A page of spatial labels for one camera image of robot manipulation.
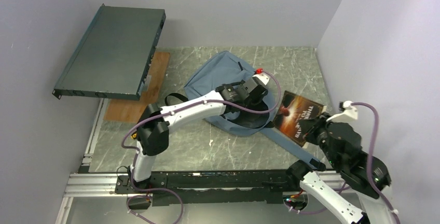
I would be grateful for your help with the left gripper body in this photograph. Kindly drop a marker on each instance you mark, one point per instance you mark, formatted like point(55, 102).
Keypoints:
point(246, 103)

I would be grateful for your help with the brown wooden board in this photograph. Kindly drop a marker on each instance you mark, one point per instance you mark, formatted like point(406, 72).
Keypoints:
point(131, 110)

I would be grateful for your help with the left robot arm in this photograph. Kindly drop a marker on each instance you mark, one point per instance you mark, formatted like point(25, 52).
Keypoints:
point(239, 108)

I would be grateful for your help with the dark cover book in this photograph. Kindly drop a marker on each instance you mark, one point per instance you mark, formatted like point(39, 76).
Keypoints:
point(294, 108)

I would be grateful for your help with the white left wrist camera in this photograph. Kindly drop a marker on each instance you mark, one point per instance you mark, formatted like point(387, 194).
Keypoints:
point(262, 76)

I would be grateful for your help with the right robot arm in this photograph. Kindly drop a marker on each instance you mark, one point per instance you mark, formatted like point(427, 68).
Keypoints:
point(364, 195)

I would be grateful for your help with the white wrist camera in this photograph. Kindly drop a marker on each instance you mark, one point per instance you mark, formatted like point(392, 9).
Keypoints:
point(262, 76)
point(348, 113)

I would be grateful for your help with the blue backpack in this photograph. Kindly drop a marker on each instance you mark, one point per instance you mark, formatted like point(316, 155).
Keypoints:
point(226, 68)

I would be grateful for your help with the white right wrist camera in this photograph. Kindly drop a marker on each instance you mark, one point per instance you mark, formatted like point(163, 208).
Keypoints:
point(348, 113)

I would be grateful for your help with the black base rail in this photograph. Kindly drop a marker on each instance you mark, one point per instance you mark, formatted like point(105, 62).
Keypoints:
point(239, 186)

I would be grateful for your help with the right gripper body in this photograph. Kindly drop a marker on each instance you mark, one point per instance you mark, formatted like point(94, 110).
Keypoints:
point(316, 134)

